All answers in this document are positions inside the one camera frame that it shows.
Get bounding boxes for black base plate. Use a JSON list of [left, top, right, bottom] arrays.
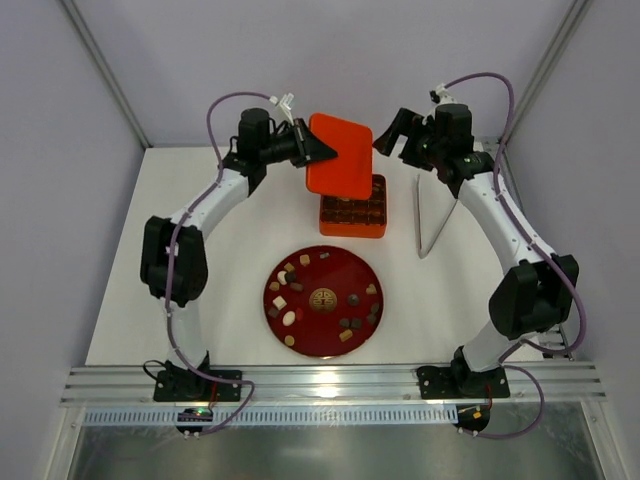
[[153, 368, 243, 403], [416, 365, 511, 400]]

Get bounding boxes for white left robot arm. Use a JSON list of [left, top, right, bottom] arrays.
[[140, 108, 338, 401]]

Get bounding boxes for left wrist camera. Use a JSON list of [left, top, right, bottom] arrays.
[[270, 92, 295, 114]]

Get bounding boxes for orange tin lid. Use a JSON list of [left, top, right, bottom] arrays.
[[306, 112, 373, 200]]

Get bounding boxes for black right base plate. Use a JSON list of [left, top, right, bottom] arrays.
[[416, 365, 511, 400]]

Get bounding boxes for white heart chocolate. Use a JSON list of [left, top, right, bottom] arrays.
[[277, 271, 288, 285]]

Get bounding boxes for white square chocolate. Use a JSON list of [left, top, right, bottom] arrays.
[[273, 296, 287, 310]]

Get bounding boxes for round red plate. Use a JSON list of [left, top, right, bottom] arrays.
[[262, 245, 385, 359]]

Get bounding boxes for metal serving tongs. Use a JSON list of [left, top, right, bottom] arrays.
[[413, 174, 458, 260]]

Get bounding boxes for white slotted cable duct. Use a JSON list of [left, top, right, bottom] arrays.
[[82, 403, 458, 428]]

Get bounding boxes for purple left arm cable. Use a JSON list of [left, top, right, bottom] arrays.
[[167, 91, 294, 435]]

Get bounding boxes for tan striped bar chocolate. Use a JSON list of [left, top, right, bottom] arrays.
[[339, 329, 353, 341]]

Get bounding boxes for orange chocolate box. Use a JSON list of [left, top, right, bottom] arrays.
[[319, 174, 387, 239]]

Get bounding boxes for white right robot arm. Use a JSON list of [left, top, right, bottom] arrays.
[[373, 103, 579, 397]]

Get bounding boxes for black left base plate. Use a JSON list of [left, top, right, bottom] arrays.
[[153, 368, 243, 403]]

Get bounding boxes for aluminium frame rail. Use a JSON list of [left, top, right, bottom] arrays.
[[59, 139, 609, 406]]

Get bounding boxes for white swirl oval chocolate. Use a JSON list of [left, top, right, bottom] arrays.
[[282, 311, 296, 327]]

